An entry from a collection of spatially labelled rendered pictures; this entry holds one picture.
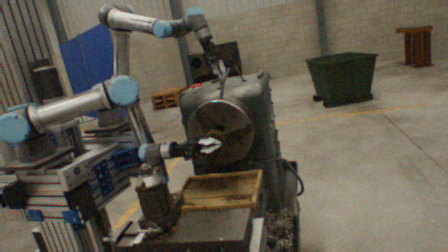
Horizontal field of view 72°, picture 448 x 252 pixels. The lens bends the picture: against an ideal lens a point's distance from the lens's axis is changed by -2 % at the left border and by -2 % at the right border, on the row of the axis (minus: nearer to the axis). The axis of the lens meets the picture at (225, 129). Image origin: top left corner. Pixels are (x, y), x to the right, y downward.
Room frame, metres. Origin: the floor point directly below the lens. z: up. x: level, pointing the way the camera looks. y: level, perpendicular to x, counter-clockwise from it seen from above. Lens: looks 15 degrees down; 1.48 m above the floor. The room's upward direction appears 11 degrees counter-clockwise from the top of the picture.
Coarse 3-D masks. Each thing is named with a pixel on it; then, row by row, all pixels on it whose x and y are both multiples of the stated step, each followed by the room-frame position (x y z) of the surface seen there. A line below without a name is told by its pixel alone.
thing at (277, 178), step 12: (276, 132) 1.96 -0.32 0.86; (276, 144) 1.76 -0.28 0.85; (276, 156) 1.78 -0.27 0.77; (204, 168) 1.62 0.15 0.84; (228, 168) 1.57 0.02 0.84; (240, 168) 1.56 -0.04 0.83; (264, 168) 1.52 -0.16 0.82; (276, 168) 1.68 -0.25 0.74; (264, 180) 1.53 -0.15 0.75; (276, 180) 1.60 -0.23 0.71; (276, 192) 1.53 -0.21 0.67; (276, 204) 1.52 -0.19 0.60
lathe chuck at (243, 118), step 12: (204, 108) 1.43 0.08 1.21; (216, 108) 1.41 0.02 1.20; (228, 108) 1.40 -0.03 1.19; (240, 108) 1.40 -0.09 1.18; (192, 120) 1.45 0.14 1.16; (216, 120) 1.42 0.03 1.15; (228, 120) 1.40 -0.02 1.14; (240, 120) 1.39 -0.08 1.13; (252, 120) 1.44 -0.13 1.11; (192, 132) 1.45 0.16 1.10; (252, 132) 1.38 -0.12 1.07; (228, 144) 1.41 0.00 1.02; (240, 144) 1.40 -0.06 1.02; (204, 156) 1.44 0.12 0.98; (228, 156) 1.42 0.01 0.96; (240, 156) 1.40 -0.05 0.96
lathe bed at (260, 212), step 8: (208, 168) 1.58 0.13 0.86; (216, 168) 1.54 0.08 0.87; (224, 168) 1.57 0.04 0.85; (248, 168) 1.50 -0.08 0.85; (256, 168) 1.44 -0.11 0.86; (264, 184) 1.50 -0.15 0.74; (264, 192) 1.45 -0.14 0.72; (264, 200) 1.39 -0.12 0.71; (264, 208) 1.33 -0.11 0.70; (256, 216) 1.16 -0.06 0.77; (264, 216) 1.27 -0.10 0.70
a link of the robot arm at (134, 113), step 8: (136, 104) 1.41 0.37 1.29; (128, 112) 1.40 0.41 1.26; (136, 112) 1.40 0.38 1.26; (128, 120) 1.41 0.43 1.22; (136, 120) 1.40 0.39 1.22; (144, 120) 1.43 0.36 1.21; (136, 128) 1.40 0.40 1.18; (144, 128) 1.41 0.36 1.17; (136, 136) 1.41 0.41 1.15; (144, 136) 1.40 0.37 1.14; (144, 144) 1.40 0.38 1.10
